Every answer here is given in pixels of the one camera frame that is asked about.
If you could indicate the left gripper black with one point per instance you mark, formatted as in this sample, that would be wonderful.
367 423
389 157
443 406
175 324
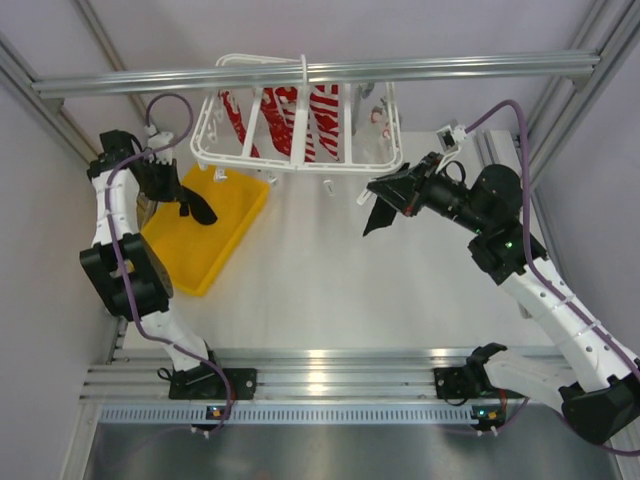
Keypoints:
171 188

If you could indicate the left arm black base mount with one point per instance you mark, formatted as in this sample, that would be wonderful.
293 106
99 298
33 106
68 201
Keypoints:
204 383

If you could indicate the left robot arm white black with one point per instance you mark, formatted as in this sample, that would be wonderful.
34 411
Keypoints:
127 274

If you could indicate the white sock red trim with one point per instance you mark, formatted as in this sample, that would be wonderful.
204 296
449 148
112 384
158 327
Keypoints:
372 142

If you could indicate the aluminium top crossbar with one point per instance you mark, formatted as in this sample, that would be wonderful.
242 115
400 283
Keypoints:
302 73

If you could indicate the white hanger clip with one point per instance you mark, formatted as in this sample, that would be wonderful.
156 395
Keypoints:
364 197

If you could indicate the black sock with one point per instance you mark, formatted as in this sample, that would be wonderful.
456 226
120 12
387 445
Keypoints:
194 205
382 216

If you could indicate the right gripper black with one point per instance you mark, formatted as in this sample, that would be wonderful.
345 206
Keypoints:
403 189

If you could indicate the white plastic clip hanger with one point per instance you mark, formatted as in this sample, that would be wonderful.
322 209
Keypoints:
214 143

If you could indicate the red white striped sock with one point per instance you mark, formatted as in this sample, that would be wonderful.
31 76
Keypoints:
324 103

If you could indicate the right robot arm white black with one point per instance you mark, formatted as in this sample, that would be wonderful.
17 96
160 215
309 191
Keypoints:
599 395

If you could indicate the yellow plastic tray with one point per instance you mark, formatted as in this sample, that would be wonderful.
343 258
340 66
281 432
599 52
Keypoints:
192 253

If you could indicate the grey slotted cable duct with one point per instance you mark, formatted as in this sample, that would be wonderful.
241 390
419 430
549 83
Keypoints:
304 414

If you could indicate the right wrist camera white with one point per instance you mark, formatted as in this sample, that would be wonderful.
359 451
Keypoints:
452 138

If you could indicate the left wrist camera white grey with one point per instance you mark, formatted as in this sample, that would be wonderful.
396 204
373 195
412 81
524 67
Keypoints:
162 144

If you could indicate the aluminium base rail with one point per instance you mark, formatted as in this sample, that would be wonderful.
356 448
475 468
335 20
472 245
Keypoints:
288 375

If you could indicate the grey sock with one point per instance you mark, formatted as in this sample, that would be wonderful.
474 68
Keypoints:
364 90

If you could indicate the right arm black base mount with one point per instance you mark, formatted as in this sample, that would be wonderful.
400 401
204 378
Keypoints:
461 383

